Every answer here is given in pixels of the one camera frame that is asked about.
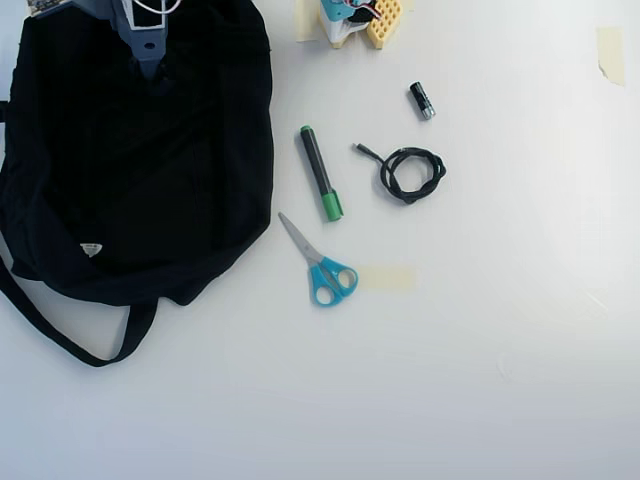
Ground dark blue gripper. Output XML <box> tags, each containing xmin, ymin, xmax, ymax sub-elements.
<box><xmin>74</xmin><ymin>0</ymin><xmax>174</xmax><ymax>84</ymax></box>

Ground black fabric bag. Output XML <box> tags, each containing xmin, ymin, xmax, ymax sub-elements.
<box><xmin>0</xmin><ymin>0</ymin><xmax>275</xmax><ymax>369</ymax></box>

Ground masking tape strip beside robot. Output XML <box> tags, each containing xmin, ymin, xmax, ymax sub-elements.
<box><xmin>294</xmin><ymin>0</ymin><xmax>324</xmax><ymax>43</ymax></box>

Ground black marker with green cap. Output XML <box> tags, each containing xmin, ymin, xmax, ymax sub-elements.
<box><xmin>298</xmin><ymin>125</ymin><xmax>345</xmax><ymax>223</ymax></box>

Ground small black flashlight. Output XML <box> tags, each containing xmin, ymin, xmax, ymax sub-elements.
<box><xmin>408</xmin><ymin>80</ymin><xmax>438</xmax><ymax>122</ymax></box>

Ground short masking tape strip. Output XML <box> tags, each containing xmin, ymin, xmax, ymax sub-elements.
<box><xmin>359</xmin><ymin>265</ymin><xmax>417</xmax><ymax>294</ymax></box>

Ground long masking tape strip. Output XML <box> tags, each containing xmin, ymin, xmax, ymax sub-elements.
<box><xmin>595</xmin><ymin>27</ymin><xmax>626</xmax><ymax>87</ymax></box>

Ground black braided USB cable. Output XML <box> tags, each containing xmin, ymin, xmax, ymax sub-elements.
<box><xmin>351</xmin><ymin>142</ymin><xmax>448</xmax><ymax>206</ymax></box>

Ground scissors with blue handles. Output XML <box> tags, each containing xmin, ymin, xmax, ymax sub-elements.
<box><xmin>277</xmin><ymin>211</ymin><xmax>360</xmax><ymax>308</ymax></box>

